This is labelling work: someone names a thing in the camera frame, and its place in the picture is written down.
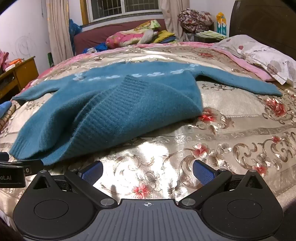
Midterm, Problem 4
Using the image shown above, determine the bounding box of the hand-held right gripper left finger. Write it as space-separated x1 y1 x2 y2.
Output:
30 160 119 207

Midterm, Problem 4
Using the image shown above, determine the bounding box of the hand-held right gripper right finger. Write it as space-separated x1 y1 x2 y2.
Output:
178 160 269 207

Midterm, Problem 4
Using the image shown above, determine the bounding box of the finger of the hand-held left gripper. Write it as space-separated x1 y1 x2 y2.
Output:
22 159 43 175

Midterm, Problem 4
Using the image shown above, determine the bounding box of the blue knit sweater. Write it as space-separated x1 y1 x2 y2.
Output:
9 62 283 166

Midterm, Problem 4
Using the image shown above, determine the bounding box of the beige floral satin bedspread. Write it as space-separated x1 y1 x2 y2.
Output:
0 44 296 209

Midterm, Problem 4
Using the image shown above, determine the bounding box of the small blue cloth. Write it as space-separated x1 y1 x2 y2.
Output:
0 101 12 118

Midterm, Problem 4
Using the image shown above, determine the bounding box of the wooden desk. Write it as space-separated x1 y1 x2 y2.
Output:
0 56 39 100

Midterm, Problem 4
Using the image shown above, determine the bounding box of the pink floral bed sheet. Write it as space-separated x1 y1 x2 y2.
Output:
17 41 275 93

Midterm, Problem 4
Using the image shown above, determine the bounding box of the blue and white clothing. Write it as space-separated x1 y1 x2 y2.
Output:
83 42 109 54

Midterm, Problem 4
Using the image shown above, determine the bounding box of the white printed pillow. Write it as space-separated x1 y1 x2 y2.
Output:
216 35 296 88

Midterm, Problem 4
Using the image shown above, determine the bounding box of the maroon sofa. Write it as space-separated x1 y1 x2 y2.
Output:
73 19 167 56

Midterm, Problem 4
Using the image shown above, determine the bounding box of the light green folded cloth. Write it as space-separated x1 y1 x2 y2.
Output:
194 30 228 42

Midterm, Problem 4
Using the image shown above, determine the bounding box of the pink floral folded quilt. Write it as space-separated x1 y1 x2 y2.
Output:
106 20 161 48

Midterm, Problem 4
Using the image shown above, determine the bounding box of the beige curtain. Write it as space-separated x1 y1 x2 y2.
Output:
161 0 190 42
46 0 74 63

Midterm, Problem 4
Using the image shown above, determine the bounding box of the blue hanging cloth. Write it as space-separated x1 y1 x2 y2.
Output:
69 19 82 56

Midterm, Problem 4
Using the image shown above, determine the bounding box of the yellow folded cloth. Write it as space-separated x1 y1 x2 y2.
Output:
153 30 176 44

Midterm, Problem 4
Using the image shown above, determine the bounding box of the white plush toy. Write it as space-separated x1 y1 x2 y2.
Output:
139 30 159 43

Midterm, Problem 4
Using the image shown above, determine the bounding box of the yellow and blue carton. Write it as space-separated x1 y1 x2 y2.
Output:
216 12 227 35

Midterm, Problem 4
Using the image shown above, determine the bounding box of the dark floral cloth bundle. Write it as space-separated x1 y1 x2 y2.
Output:
178 9 213 33

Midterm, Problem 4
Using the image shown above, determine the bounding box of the dark wooden headboard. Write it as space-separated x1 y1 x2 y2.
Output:
229 0 296 58

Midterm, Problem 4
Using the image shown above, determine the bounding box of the window with yellow frame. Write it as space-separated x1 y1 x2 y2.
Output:
80 0 162 24

